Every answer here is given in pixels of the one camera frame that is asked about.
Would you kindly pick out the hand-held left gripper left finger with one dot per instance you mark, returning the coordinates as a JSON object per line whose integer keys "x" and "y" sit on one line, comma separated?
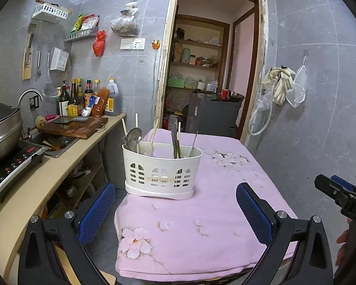
{"x": 96, "y": 210}

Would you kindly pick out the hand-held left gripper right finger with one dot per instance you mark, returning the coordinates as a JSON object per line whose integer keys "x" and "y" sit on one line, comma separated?
{"x": 253, "y": 213}

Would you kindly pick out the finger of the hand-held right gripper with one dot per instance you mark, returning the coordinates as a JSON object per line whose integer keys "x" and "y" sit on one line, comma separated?
{"x": 329, "y": 187}
{"x": 342, "y": 182}

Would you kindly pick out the steel spoon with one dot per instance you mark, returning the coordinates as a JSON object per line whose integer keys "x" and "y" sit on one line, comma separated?
{"x": 134, "y": 137}

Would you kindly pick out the white plastic utensil holder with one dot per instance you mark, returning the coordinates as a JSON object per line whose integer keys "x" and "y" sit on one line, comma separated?
{"x": 166, "y": 166}

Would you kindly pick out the wooden chopstick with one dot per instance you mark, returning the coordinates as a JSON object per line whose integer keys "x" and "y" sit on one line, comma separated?
{"x": 153, "y": 138}
{"x": 124, "y": 127}
{"x": 179, "y": 136}
{"x": 136, "y": 121}

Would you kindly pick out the person's right hand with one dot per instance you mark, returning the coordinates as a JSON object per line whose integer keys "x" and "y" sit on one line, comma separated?
{"x": 342, "y": 240}

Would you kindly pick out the pink floral blanket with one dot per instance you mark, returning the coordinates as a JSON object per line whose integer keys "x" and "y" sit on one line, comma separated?
{"x": 195, "y": 207}

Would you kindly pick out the beige kitchen counter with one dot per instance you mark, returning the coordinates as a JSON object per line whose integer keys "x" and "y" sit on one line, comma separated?
{"x": 47, "y": 178}

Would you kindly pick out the steel kitchen sink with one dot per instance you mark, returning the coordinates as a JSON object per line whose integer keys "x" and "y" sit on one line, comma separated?
{"x": 59, "y": 148}

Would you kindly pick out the brown wooden cutting board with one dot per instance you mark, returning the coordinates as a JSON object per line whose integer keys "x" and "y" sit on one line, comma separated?
{"x": 74, "y": 129}

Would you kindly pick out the black induction cooker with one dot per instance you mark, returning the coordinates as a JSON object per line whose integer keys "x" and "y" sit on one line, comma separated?
{"x": 14, "y": 166}

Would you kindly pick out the grey sponge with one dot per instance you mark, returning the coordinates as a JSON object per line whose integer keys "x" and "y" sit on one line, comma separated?
{"x": 80, "y": 119}

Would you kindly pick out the yellowish scrub ball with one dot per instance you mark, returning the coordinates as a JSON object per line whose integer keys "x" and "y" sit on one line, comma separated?
{"x": 41, "y": 121}

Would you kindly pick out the white mesh bag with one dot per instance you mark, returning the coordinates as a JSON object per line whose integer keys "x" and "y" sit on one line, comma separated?
{"x": 299, "y": 86}

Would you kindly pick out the grey cabinet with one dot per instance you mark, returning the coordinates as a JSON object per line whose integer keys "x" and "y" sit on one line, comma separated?
{"x": 213, "y": 115}

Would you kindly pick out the dark sauce bottle yellow label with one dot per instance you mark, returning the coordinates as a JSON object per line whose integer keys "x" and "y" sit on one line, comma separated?
{"x": 73, "y": 107}

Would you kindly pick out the orange seasoning packet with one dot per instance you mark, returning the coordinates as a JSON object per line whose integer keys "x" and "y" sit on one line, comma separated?
{"x": 101, "y": 102}

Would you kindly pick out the clear plastic bag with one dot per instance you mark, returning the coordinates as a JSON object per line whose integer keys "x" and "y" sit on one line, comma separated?
{"x": 263, "y": 101}

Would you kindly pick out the cream rubber gloves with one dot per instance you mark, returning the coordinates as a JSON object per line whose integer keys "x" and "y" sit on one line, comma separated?
{"x": 280, "y": 86}

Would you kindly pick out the dark pump bottle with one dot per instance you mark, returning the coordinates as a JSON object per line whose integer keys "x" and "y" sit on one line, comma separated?
{"x": 63, "y": 101}

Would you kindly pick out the dark sauce bottle red label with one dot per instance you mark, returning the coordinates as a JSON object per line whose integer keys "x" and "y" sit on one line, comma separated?
{"x": 88, "y": 93}

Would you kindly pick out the steel bowl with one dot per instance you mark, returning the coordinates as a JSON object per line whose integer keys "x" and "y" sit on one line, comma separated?
{"x": 236, "y": 95}

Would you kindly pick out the stainless steel pot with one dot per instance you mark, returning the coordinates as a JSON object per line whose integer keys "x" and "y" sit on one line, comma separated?
{"x": 1, "y": 136}

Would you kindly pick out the red cup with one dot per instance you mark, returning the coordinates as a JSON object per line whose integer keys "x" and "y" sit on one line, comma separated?
{"x": 225, "y": 95}

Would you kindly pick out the yellow cap sauce bottle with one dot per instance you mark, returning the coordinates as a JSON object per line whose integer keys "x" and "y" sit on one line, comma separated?
{"x": 96, "y": 87}

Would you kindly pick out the hanging steel strainer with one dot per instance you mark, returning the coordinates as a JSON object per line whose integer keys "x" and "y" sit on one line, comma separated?
{"x": 49, "y": 92}

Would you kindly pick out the steel kitchen faucet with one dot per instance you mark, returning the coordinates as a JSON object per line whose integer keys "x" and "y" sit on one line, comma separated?
{"x": 26, "y": 93}

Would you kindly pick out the green box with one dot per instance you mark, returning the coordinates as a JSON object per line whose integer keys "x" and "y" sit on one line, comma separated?
{"x": 176, "y": 83}

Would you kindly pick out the hanging steel peeler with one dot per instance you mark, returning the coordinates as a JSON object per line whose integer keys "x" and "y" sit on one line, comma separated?
{"x": 39, "y": 62}

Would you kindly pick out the hanging wooden cutting board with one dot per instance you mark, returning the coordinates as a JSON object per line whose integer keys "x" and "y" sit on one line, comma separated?
{"x": 28, "y": 62}

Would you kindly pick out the red plastic bag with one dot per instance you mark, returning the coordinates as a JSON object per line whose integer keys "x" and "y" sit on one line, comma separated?
{"x": 99, "y": 44}

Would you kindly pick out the wooden shelf unit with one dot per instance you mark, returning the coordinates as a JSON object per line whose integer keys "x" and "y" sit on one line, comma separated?
{"x": 195, "y": 41}

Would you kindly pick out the clear bag of dried goods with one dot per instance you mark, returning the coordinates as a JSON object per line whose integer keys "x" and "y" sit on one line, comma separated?
{"x": 124, "y": 26}

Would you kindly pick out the yellow green snack packet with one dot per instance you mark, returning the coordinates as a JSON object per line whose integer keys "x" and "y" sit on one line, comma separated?
{"x": 76, "y": 23}

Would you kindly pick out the red snack packet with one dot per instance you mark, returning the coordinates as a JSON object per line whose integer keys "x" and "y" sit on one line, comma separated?
{"x": 90, "y": 22}

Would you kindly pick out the white hanging plastic bag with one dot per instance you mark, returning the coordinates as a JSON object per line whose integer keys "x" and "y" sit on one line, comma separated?
{"x": 130, "y": 7}

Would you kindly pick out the black wall socket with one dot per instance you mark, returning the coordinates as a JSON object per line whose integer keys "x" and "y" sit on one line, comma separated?
{"x": 34, "y": 102}

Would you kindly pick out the white box on wall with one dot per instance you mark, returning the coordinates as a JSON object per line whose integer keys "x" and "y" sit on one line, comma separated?
{"x": 59, "y": 59}

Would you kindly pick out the white wall switch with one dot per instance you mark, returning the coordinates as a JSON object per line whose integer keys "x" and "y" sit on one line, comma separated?
{"x": 126, "y": 44}

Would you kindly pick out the white wall socket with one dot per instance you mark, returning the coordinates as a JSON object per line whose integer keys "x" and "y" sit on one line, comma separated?
{"x": 139, "y": 44}

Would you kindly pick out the grey wall shelf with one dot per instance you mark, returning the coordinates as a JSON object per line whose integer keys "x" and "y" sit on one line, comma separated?
{"x": 80, "y": 35}

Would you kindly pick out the orange wall plug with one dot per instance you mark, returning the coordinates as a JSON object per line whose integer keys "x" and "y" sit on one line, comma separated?
{"x": 156, "y": 44}

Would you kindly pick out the white wall basket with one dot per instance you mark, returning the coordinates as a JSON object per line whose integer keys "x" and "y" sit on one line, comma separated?
{"x": 50, "y": 12}

